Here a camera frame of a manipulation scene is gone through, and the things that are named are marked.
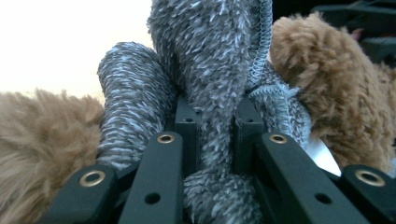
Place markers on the brown plush teddy bear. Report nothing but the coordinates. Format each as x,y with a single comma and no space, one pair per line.
327,93

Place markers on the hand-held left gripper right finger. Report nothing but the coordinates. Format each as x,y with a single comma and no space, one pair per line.
246,130

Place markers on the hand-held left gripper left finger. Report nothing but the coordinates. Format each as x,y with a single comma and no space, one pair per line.
188,130

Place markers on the grey fleece doll garment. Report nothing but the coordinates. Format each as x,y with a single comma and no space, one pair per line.
211,62

